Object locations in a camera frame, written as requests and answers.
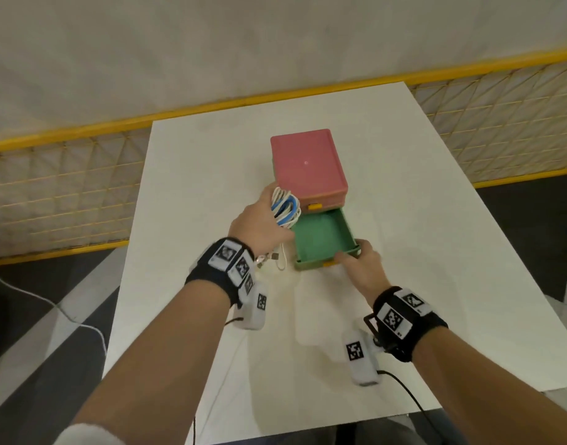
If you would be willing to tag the person's right hand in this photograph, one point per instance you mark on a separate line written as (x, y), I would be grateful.
(369, 273)

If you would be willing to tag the person's left hand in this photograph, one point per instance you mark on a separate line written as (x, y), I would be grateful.
(253, 227)

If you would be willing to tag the pink drawer box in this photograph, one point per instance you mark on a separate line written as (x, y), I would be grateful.
(306, 157)

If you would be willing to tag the person's left forearm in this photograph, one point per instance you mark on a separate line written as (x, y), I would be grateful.
(163, 366)

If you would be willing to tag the person's right forearm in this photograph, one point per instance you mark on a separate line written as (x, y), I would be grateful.
(487, 393)

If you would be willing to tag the person's grey trousers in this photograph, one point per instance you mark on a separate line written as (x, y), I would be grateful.
(381, 433)

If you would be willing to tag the person's white sleeve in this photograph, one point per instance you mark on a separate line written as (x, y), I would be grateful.
(89, 435)

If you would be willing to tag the black left wristband with markers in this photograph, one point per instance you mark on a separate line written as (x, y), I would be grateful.
(214, 268)

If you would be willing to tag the black wristband with markers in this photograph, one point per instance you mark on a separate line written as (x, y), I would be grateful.
(214, 268)
(404, 324)

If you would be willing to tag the black right wristband with markers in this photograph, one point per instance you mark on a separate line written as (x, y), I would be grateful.
(404, 324)

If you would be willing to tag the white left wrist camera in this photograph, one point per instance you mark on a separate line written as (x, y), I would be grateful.
(253, 310)

